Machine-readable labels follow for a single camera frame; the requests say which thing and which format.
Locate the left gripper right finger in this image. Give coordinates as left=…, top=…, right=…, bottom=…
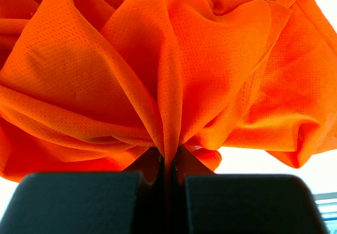
left=172, top=161, right=328, bottom=233

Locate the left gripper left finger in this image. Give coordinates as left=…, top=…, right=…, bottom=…
left=1, top=153, right=164, bottom=233

